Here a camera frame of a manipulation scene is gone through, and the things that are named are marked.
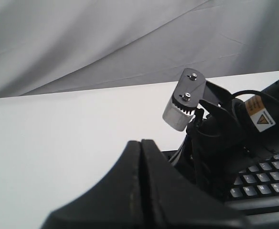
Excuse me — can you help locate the grey fabric backdrop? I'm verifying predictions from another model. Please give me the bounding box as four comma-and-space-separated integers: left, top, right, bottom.
0, 0, 279, 98

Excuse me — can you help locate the black Piper right robot arm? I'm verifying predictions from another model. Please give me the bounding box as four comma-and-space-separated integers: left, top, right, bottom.
163, 68, 279, 201

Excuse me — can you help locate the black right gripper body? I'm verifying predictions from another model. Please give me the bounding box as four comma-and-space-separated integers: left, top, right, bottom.
168, 99, 279, 206

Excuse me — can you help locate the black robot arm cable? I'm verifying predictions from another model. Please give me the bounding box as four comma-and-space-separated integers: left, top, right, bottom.
192, 89, 279, 144

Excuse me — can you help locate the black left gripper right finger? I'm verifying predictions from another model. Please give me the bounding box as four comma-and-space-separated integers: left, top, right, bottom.
141, 139, 249, 229

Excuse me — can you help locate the black Acer keyboard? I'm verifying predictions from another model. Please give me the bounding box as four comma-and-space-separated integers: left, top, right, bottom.
162, 149, 279, 217

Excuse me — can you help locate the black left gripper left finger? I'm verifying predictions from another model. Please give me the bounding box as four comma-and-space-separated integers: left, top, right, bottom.
42, 141, 158, 229

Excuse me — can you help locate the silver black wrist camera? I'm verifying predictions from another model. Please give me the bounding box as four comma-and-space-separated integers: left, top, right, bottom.
162, 68, 233, 132

